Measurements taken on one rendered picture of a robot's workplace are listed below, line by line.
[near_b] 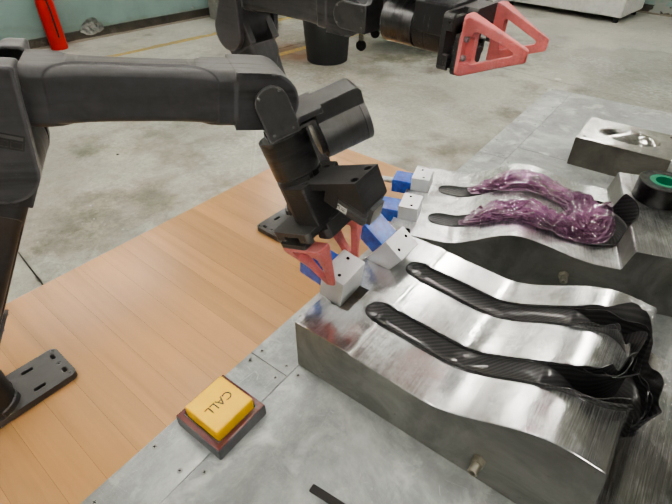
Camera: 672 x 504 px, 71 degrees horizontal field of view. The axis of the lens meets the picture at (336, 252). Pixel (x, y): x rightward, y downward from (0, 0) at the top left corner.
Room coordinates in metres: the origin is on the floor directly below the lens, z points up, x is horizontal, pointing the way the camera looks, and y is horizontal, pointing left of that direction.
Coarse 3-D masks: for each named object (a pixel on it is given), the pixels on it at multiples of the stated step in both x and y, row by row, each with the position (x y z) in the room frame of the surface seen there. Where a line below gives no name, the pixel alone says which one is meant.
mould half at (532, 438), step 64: (448, 256) 0.57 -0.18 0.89; (320, 320) 0.43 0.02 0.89; (448, 320) 0.43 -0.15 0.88; (384, 384) 0.34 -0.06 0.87; (448, 384) 0.33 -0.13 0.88; (512, 384) 0.31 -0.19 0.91; (448, 448) 0.29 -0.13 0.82; (512, 448) 0.25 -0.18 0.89; (576, 448) 0.23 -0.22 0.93; (640, 448) 0.27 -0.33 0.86
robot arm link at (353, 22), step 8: (344, 0) 0.70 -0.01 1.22; (368, 0) 0.69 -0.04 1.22; (376, 0) 0.69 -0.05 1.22; (336, 8) 0.71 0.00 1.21; (344, 8) 0.70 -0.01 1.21; (352, 8) 0.69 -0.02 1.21; (360, 8) 0.68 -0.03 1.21; (368, 8) 0.68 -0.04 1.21; (376, 8) 0.69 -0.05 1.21; (336, 16) 0.71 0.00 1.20; (344, 16) 0.70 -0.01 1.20; (352, 16) 0.69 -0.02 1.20; (360, 16) 0.68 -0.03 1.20; (368, 16) 0.68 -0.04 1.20; (376, 16) 0.70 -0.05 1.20; (344, 24) 0.70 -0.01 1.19; (352, 24) 0.69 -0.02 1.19; (360, 24) 0.68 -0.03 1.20; (368, 24) 0.68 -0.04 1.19; (376, 24) 0.70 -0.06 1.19; (360, 32) 0.68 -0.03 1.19; (368, 32) 0.68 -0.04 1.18
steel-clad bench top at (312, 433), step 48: (576, 96) 1.49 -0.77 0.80; (528, 144) 1.14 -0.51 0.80; (288, 336) 0.48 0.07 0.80; (240, 384) 0.39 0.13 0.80; (288, 384) 0.39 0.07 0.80; (288, 432) 0.32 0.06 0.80; (336, 432) 0.32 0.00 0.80; (384, 432) 0.32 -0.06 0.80; (144, 480) 0.26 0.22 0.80; (192, 480) 0.26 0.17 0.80; (240, 480) 0.26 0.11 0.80; (288, 480) 0.26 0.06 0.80; (336, 480) 0.26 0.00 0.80; (384, 480) 0.26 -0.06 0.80; (432, 480) 0.26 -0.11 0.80
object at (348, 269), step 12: (348, 252) 0.50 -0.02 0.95; (300, 264) 0.50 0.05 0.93; (336, 264) 0.48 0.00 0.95; (348, 264) 0.48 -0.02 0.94; (360, 264) 0.48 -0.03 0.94; (312, 276) 0.49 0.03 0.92; (336, 276) 0.46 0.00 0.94; (348, 276) 0.46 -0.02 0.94; (360, 276) 0.49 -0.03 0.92; (324, 288) 0.47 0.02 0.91; (336, 288) 0.45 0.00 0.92; (348, 288) 0.46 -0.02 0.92; (336, 300) 0.46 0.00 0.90
